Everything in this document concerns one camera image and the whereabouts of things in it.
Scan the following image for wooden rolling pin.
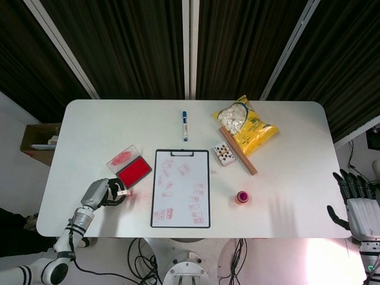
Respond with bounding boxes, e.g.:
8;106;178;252
218;125;258;176

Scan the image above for blue and white marker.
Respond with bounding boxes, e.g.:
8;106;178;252
181;110;189;142

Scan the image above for white slanted frame post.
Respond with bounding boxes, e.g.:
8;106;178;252
23;0;100;99
259;0;323;102

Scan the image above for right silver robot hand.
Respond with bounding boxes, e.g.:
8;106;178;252
326;168;380;238

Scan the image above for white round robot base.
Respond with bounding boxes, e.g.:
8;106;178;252
161;249;210;285

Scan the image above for dark pleated curtain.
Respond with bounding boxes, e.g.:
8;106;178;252
0;0;380;143

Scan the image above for black floor cables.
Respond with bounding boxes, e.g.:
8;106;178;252
74;237;160;285
219;237;249;281

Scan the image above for black clipboard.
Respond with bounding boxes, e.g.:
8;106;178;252
150;149;211;229

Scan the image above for white upright frame post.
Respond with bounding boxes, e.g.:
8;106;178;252
181;0;200;100

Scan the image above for red ink pad clear lid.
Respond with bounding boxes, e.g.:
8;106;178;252
107;144;153;189

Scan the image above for deck of playing cards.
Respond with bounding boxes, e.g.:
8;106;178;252
213;142;238;167

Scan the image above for yellow snack bag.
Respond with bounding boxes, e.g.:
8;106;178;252
211;94;280;158

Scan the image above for black cloth bundle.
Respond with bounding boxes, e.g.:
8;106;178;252
0;207;60;259

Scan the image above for brown cardboard box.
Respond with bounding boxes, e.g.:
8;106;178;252
20;123;63;167

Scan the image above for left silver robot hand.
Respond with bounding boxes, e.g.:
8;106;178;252
80;178;131;211

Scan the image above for white paper with red stamps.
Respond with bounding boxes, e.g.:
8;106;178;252
153;151;209;226

